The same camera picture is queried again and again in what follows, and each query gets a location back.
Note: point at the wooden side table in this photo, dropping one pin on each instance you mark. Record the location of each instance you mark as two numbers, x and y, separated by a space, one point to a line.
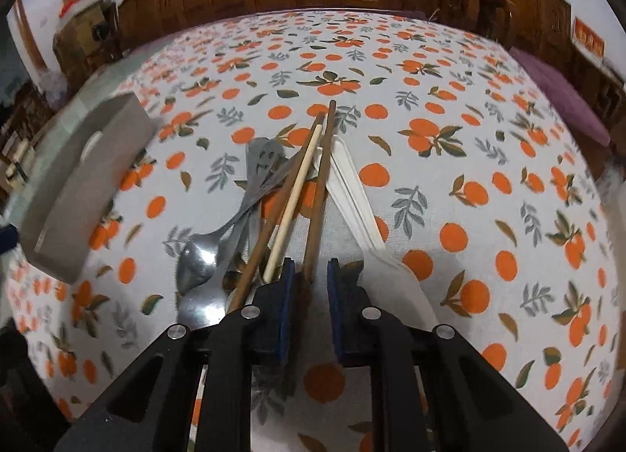
601 85

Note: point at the purple seat cushion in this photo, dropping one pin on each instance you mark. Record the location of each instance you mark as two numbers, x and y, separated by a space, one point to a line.
562 95

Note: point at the large cardboard box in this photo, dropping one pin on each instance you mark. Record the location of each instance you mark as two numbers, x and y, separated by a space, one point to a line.
78 46

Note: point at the orange print tablecloth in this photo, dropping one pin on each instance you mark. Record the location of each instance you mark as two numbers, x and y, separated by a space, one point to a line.
440 90

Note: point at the white plastic spoon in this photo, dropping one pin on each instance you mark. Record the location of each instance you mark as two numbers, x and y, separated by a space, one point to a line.
406 290
337 192

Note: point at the metal spoon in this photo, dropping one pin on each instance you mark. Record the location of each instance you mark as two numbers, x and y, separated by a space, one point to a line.
195 261
195 312

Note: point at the steel tray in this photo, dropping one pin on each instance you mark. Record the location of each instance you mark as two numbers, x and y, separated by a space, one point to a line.
73 197

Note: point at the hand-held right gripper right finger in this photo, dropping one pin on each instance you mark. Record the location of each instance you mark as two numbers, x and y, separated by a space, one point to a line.
334 305

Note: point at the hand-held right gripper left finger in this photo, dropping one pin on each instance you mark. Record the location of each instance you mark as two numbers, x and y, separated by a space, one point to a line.
288 305

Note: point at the light wooden chopstick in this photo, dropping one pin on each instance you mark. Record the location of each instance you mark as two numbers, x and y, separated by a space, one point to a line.
294 202

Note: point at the dark brown chopstick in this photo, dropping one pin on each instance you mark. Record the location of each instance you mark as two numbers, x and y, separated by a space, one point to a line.
320 197

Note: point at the black round device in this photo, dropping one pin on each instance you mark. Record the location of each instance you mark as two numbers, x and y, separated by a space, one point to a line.
100 31

